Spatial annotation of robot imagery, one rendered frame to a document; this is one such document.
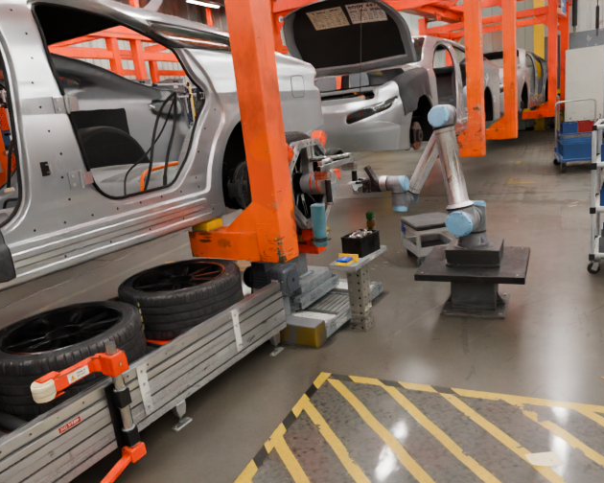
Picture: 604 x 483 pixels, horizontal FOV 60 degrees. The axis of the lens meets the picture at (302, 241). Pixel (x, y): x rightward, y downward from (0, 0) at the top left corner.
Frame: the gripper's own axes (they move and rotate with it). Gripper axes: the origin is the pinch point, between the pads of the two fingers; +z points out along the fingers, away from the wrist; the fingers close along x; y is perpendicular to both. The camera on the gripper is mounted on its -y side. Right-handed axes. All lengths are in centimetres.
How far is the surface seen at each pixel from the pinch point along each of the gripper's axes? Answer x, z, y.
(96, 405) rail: -196, 12, 50
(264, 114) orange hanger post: -78, 5, -48
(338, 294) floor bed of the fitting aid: -4, 16, 77
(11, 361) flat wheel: -206, 45, 33
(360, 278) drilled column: -42, -22, 50
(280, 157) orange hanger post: -69, 4, -25
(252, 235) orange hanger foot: -78, 23, 16
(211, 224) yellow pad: -74, 57, 12
